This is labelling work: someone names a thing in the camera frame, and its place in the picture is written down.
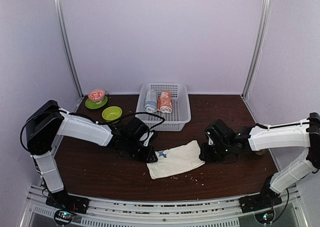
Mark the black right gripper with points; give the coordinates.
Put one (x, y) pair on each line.
(204, 155)

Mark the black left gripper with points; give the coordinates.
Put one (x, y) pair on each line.
(146, 157)

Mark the cream white towel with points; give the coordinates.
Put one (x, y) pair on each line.
(176, 160)

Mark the white perforated plastic basket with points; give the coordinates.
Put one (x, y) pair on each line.
(181, 111)

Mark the orange bunny pattern towel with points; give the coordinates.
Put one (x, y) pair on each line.
(164, 104)

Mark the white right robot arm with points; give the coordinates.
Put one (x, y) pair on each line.
(223, 142)

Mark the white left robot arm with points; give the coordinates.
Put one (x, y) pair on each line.
(49, 121)

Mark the cream patterned cup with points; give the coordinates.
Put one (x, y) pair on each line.
(260, 152)

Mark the rolled light blue towel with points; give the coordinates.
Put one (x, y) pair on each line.
(151, 101)

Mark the green plastic bowl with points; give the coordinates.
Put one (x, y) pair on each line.
(112, 114)

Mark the green plastic plate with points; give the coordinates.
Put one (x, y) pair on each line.
(94, 105)

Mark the red white patterned bowl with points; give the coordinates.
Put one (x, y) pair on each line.
(97, 95)

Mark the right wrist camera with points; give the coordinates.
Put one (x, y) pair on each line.
(209, 140)

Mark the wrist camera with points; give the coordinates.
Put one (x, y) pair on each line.
(147, 137)
(209, 140)

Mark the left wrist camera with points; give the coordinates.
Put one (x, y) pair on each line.
(147, 137)

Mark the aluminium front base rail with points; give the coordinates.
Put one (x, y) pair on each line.
(218, 212)

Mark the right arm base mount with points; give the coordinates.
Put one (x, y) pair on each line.
(262, 204)

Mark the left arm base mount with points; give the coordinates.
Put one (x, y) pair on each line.
(68, 206)

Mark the right aluminium frame post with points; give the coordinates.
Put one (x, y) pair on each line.
(257, 52)

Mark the aluminium frame post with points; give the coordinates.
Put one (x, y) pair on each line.
(257, 52)
(67, 47)

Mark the left aluminium frame post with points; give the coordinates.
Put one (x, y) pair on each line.
(67, 47)

